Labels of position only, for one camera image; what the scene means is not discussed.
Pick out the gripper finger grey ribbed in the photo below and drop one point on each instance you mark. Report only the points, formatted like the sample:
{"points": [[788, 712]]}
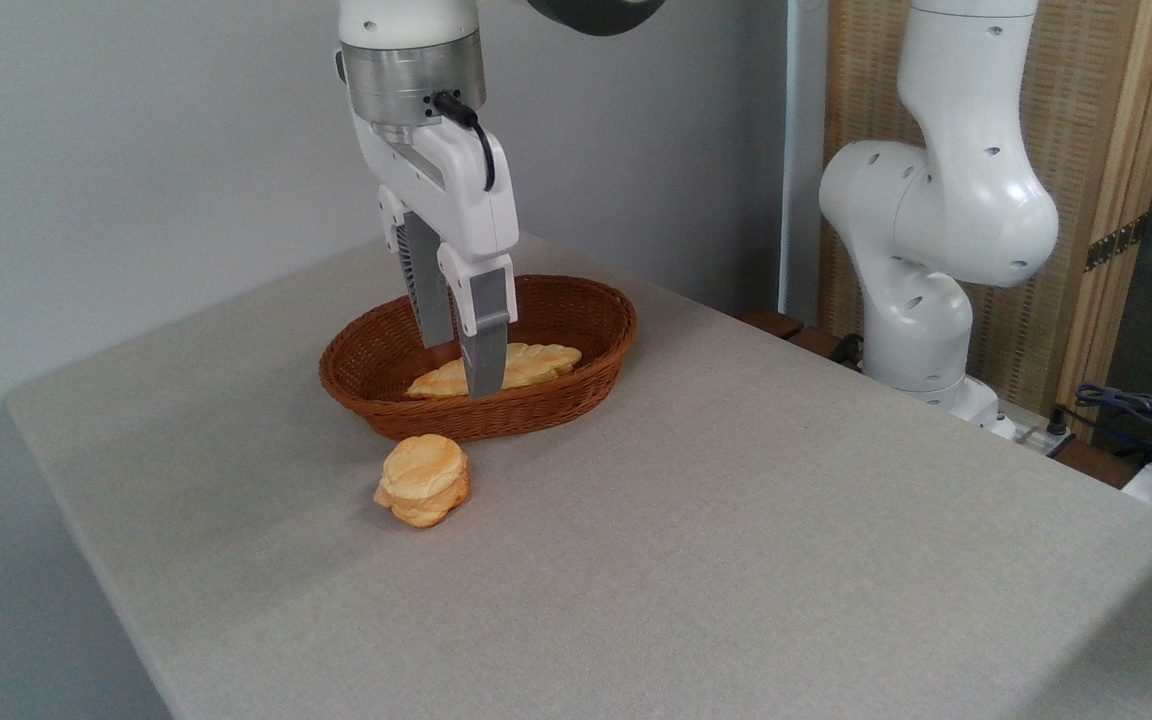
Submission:
{"points": [[426, 280]]}

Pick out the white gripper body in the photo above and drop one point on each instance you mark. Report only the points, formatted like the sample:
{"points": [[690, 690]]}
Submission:
{"points": [[466, 190]]}

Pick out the gripper finger with grey tip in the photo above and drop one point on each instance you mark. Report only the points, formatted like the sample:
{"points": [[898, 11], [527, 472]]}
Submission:
{"points": [[486, 330]]}

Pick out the round layered bread roll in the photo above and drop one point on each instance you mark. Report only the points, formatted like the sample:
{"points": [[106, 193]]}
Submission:
{"points": [[423, 478]]}

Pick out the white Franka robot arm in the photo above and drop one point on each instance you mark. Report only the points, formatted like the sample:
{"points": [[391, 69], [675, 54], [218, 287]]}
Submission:
{"points": [[956, 200]]}

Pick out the long braided bread loaf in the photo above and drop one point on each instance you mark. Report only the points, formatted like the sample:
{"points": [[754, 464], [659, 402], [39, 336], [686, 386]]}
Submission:
{"points": [[541, 362]]}

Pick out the brown wicker oval basket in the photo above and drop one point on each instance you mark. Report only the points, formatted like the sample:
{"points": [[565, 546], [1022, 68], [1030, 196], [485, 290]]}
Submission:
{"points": [[576, 310]]}

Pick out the white vertical pole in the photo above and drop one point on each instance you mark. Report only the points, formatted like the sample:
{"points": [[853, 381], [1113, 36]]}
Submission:
{"points": [[802, 150]]}

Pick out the woven wooden folding screen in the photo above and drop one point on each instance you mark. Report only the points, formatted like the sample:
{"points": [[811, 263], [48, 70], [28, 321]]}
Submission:
{"points": [[1086, 120]]}

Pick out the brass screen hinge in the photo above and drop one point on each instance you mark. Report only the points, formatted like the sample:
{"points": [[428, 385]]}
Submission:
{"points": [[1116, 243]]}

